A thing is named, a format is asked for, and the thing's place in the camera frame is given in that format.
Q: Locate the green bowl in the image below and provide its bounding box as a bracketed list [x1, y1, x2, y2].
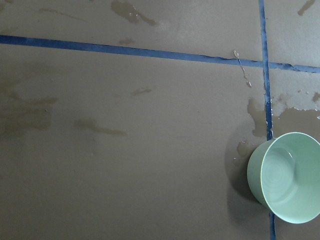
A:
[247, 132, 320, 224]

